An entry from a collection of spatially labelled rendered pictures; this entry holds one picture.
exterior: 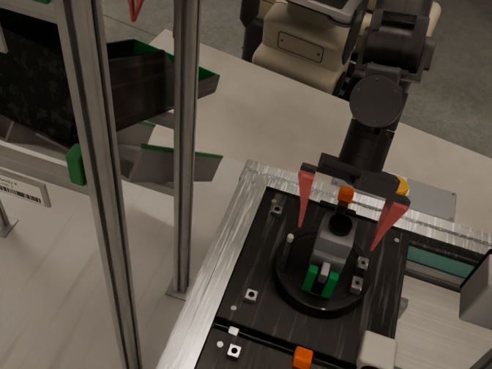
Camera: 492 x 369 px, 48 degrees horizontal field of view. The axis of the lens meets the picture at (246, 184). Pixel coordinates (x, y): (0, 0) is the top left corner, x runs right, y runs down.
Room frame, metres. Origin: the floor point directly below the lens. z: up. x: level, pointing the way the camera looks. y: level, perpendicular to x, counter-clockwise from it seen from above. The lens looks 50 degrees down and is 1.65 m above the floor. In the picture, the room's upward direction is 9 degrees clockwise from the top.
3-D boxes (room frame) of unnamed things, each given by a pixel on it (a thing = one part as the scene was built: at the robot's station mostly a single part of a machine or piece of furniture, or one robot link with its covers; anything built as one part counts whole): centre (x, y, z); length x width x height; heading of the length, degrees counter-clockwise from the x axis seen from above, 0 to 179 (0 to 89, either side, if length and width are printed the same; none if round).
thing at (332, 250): (0.42, -0.13, 1.06); 0.08 x 0.04 x 0.07; 169
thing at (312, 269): (0.39, -0.11, 1.01); 0.01 x 0.01 x 0.05; 79
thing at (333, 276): (0.38, -0.13, 1.01); 0.01 x 0.01 x 0.05; 79
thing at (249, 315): (0.43, -0.13, 0.96); 0.24 x 0.24 x 0.02; 79
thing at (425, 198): (0.63, -0.25, 0.93); 0.21 x 0.07 x 0.06; 79
